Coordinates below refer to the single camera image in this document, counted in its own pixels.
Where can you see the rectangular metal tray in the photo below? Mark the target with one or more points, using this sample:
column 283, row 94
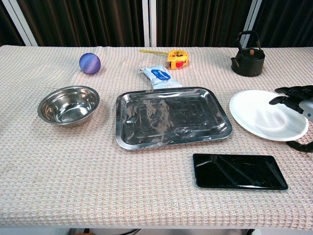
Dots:
column 171, row 117

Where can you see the purple ball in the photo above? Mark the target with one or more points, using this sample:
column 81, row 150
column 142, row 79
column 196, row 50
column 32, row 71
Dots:
column 90, row 63

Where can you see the black smartphone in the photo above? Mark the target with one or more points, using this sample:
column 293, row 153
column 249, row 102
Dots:
column 239, row 172

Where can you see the white round plate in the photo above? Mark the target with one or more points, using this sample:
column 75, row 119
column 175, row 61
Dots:
column 259, row 115

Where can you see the wet wipes packet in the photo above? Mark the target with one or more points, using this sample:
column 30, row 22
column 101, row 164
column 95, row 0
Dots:
column 161, row 77

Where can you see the pink waffle tablecloth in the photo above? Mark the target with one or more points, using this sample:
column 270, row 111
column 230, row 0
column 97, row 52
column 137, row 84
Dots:
column 97, row 183

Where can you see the white metal frame post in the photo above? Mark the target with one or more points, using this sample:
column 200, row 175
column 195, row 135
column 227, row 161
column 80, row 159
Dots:
column 252, row 19
column 149, row 22
column 22, row 22

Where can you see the yellow tape measure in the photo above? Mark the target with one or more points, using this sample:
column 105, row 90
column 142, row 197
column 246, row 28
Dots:
column 178, row 60

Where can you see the metal bowl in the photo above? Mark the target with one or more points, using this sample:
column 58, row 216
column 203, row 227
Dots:
column 68, row 107

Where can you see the black cast iron kettle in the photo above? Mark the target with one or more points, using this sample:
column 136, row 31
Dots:
column 249, row 62

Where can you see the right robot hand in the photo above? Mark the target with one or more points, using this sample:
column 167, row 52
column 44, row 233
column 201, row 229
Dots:
column 293, row 98

